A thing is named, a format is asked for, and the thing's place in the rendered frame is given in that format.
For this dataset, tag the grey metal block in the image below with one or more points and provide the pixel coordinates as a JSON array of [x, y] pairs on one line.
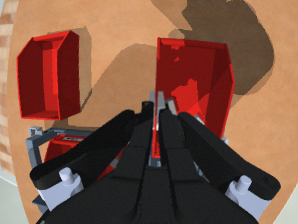
[[198, 118], [170, 102]]

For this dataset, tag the grey steel disc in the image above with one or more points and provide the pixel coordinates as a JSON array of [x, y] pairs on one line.
[[114, 162]]

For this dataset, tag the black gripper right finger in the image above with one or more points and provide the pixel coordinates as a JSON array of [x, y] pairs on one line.
[[250, 187]]

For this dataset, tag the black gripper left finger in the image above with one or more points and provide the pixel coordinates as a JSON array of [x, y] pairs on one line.
[[58, 179]]

